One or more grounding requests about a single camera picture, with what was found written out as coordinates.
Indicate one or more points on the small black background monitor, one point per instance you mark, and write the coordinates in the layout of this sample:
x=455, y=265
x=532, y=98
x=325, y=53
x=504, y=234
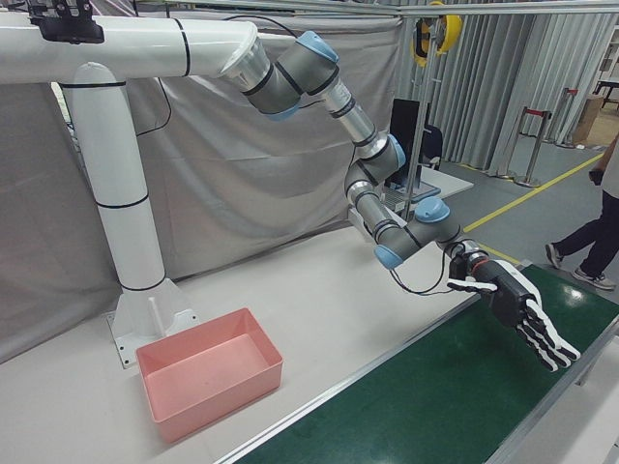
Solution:
x=401, y=140

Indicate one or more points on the green conveyor belt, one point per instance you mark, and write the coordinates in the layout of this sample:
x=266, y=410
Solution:
x=411, y=396

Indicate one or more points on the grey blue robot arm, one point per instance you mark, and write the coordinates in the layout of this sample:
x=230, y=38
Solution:
x=300, y=72

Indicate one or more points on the pink plastic basket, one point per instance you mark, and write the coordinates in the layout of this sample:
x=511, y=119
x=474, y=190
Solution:
x=208, y=357

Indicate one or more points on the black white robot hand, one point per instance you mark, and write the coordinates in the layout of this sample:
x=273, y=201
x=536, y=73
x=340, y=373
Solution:
x=512, y=295

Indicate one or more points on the black office chair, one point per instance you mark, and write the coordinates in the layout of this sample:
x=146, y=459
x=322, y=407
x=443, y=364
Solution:
x=433, y=145

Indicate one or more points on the grey fabric curtain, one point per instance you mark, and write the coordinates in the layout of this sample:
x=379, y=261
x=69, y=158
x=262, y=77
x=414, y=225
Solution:
x=242, y=183

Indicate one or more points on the metal stanchion post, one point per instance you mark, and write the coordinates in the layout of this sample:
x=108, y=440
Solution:
x=571, y=116
x=509, y=174
x=534, y=145

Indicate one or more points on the walking person dark trousers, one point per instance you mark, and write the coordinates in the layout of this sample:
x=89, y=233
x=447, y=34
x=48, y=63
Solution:
x=595, y=232

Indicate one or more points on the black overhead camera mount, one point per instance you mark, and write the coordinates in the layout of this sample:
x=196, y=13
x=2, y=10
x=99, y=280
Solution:
x=67, y=26

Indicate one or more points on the brown cardboard box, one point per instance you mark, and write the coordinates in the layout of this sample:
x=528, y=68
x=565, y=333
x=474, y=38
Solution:
x=592, y=121

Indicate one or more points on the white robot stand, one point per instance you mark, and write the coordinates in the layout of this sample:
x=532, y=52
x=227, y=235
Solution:
x=121, y=193

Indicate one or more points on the aluminium cage frame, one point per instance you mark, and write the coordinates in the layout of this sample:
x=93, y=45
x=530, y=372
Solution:
x=419, y=145

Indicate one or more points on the white background desk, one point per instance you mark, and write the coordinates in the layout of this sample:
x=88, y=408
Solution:
x=450, y=186

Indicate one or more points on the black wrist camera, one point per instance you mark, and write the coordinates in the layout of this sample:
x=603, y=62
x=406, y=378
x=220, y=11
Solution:
x=458, y=267

